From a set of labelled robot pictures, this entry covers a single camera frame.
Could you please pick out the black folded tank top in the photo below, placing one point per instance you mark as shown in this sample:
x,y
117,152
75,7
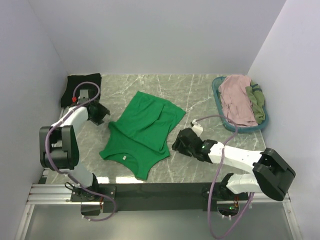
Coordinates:
x,y
73,81

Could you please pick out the pink tank top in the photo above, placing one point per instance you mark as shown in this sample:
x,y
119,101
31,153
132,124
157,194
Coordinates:
x,y
236,105

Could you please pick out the aluminium frame rail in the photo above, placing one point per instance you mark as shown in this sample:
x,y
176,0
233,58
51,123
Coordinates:
x,y
57,194

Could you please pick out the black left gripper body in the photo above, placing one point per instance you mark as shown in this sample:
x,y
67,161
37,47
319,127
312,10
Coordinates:
x,y
99,111

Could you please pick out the teal plastic basket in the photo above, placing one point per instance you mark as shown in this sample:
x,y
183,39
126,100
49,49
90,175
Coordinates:
x,y
229,126

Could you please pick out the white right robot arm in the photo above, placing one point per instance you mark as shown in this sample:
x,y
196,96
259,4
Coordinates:
x,y
264,171

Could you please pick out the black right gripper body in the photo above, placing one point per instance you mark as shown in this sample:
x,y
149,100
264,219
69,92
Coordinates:
x,y
182,147

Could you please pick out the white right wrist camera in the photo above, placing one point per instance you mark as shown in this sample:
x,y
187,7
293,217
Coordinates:
x,y
196,128

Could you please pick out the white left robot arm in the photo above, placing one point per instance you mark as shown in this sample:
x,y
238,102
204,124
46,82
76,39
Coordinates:
x,y
58,145

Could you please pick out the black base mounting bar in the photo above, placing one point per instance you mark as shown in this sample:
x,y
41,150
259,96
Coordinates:
x,y
156,196

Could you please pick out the olive green tank top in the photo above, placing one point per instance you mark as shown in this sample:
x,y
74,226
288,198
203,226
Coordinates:
x,y
257,99

